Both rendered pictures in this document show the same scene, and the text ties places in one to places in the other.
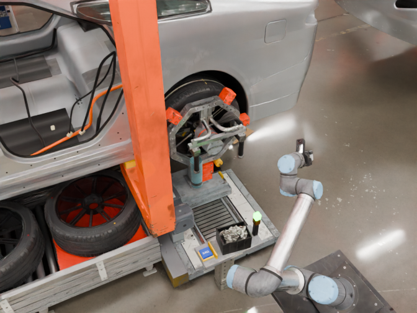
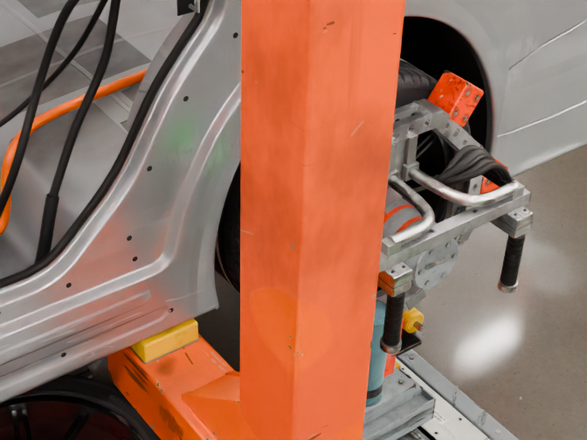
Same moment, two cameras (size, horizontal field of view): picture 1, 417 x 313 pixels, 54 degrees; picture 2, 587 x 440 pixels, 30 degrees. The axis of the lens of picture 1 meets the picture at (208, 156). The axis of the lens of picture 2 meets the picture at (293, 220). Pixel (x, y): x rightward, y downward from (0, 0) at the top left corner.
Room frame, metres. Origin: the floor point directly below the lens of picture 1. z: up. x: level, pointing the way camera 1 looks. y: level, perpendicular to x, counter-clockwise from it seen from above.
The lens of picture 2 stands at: (0.38, 0.61, 2.28)
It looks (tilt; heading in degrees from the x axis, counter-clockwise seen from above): 36 degrees down; 349
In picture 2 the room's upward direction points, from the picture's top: 2 degrees clockwise
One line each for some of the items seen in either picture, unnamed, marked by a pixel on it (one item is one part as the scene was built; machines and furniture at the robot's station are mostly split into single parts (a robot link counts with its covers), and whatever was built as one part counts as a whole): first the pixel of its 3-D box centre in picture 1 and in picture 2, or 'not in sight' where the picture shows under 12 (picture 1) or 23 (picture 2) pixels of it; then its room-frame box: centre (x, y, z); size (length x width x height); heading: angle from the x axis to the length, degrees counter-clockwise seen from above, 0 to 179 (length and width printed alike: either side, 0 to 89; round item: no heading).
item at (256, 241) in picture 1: (229, 246); not in sight; (1.60, -0.14, 0.44); 0.43 x 0.17 x 0.03; 116
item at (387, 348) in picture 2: (196, 163); (393, 318); (1.98, 0.08, 0.83); 0.04 x 0.04 x 0.16
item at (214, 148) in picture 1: (208, 138); (404, 239); (2.20, 0.00, 0.85); 0.21 x 0.14 x 0.14; 26
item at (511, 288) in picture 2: (241, 148); (512, 259); (2.13, -0.23, 0.83); 0.04 x 0.04 x 0.16
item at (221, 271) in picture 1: (224, 266); not in sight; (1.58, -0.11, 0.21); 0.10 x 0.10 x 0.42; 26
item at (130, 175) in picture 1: (140, 174); (199, 376); (2.01, 0.47, 0.69); 0.52 x 0.17 x 0.35; 26
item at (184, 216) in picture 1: (174, 211); not in sight; (2.05, 0.27, 0.26); 0.42 x 0.18 x 0.35; 26
